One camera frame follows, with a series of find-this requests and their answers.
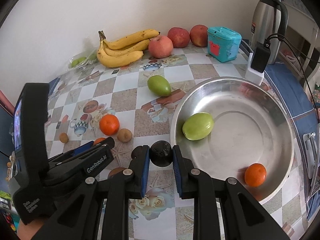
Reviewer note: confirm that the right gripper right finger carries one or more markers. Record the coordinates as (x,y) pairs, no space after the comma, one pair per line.
(222,206)

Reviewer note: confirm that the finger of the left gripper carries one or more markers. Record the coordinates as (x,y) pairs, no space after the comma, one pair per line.
(87,164)
(82,147)

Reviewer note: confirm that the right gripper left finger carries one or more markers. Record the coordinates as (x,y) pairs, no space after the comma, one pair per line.
(100,207)

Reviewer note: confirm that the orange tangerine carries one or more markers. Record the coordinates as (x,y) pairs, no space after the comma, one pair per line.
(98,141)
(109,124)
(255,175)

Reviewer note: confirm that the orange tangerine bottom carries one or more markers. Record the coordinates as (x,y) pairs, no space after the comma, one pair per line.
(255,175)

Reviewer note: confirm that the orange tangerine top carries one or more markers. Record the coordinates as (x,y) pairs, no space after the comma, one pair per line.
(109,124)

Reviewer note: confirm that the brown kiwi fruit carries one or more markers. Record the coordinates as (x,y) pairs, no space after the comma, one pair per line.
(124,135)

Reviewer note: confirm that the dark plum top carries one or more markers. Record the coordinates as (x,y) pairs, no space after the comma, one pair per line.
(161,153)

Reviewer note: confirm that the dark plum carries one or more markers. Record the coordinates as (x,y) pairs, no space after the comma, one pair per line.
(115,171)
(137,152)
(161,153)

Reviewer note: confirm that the round green apple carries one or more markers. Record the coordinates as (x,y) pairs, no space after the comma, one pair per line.
(198,126)

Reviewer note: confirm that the dark plum bottom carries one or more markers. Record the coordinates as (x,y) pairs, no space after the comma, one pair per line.
(115,171)

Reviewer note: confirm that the person's left hand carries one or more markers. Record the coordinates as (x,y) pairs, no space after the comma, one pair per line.
(27,231)

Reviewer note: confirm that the large steel plate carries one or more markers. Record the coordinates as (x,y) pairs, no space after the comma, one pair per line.
(249,127)

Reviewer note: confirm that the smartphone on stand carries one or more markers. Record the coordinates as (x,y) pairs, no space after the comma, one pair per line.
(311,147)

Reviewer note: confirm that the pointed green mango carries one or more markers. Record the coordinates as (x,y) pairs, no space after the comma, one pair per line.
(159,85)

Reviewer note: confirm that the banana bunch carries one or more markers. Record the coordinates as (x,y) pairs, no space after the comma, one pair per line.
(125,50)

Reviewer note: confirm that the pale pink apple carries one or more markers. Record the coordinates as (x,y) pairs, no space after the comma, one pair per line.
(160,46)

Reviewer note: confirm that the blue plaid tablecloth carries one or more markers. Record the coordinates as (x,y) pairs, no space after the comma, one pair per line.
(303,118)

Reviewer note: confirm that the black charger on white base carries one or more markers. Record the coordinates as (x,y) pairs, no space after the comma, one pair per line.
(257,62)

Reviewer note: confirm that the middle red apple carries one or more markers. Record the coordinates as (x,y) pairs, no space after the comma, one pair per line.
(180,37)

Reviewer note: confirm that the red apple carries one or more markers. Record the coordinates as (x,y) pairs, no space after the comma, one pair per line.
(180,37)
(198,35)

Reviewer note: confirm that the right red apple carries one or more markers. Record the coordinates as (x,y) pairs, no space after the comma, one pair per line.
(198,35)

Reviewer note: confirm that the teal plastic box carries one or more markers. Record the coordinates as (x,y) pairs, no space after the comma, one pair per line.
(223,43)

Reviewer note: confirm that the steel thermos jug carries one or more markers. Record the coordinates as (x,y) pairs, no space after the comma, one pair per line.
(269,23)

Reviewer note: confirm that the white wooden chair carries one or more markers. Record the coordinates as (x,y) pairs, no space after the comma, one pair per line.
(301,21)

